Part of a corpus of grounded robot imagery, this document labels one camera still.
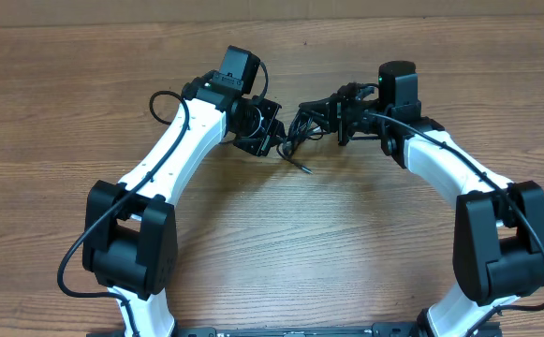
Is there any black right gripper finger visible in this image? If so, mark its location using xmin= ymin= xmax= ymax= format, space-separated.
xmin=301 ymin=111 xmax=332 ymax=136
xmin=299 ymin=96 xmax=335 ymax=112

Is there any black usb cable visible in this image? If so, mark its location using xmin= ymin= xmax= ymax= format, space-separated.
xmin=275 ymin=110 xmax=331 ymax=175

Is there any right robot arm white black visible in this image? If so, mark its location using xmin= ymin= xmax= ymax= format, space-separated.
xmin=294 ymin=61 xmax=544 ymax=336

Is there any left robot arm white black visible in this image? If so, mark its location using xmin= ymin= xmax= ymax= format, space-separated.
xmin=81 ymin=46 xmax=285 ymax=336

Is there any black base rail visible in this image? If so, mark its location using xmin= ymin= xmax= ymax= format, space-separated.
xmin=86 ymin=321 xmax=502 ymax=337

